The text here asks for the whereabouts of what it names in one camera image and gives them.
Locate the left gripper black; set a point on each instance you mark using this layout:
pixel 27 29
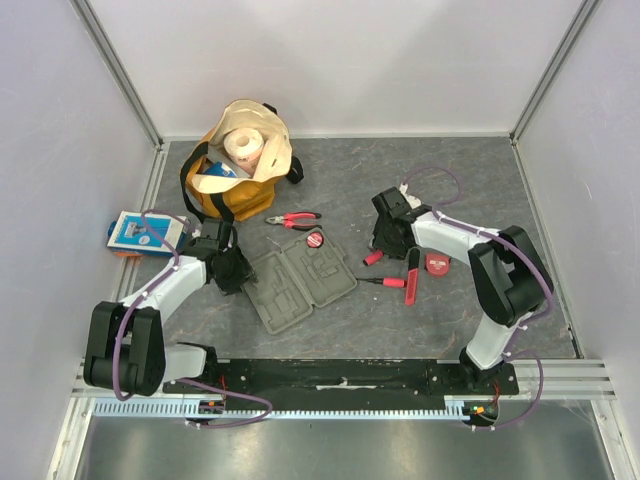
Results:
pixel 243 272

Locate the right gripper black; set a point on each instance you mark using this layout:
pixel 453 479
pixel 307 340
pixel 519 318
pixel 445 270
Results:
pixel 382 245

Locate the short red handled screwdriver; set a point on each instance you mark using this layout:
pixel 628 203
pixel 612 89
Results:
pixel 373 257

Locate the red black utility knife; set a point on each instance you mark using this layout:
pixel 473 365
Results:
pixel 413 260

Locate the long red handled screwdriver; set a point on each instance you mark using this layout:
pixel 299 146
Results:
pixel 390 282

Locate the grey plastic tool case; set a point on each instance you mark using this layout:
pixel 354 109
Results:
pixel 290 284

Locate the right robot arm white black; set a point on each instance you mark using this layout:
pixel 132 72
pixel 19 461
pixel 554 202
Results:
pixel 510 279

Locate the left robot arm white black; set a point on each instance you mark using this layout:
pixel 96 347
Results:
pixel 126 351

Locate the yellow canvas tool bag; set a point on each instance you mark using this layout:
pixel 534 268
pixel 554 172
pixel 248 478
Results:
pixel 237 199

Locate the red tape measure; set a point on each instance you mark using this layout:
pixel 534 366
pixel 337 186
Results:
pixel 437 264

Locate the red black pliers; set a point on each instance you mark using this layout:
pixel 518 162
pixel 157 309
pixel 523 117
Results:
pixel 295 220

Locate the black electrical tape roll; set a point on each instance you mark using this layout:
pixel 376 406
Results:
pixel 315 239

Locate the blue box inside bag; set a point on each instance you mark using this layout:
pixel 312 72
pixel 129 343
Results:
pixel 220 169

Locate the blue white cardboard box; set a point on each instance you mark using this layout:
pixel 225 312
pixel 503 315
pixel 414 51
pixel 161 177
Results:
pixel 156 235

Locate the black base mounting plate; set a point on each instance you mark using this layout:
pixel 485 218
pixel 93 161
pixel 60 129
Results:
pixel 352 383

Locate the white tape roll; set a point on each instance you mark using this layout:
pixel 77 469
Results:
pixel 244 147

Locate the white slotted cable duct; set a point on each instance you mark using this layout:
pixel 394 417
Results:
pixel 209 408

